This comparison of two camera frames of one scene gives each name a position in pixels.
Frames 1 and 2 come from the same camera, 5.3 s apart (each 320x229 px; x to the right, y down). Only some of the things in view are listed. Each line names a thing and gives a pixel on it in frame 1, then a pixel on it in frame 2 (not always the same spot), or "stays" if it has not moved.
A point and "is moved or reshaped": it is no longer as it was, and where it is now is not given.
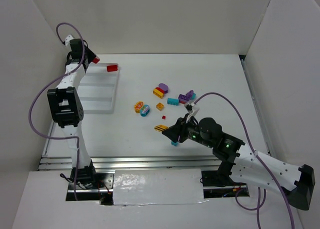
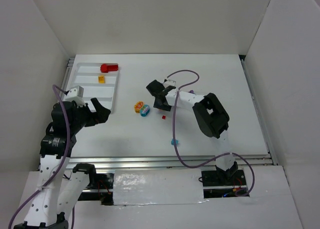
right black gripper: (180, 130) to (162, 96)
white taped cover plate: (157, 186) stays
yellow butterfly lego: (138, 106) stays
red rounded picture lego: (96, 60) to (103, 68)
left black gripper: (88, 54) to (89, 114)
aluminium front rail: (202, 162) stays
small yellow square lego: (160, 106) is moved or reshaped
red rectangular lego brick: (112, 68) stays
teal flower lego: (144, 110) stays
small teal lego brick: (175, 144) stays
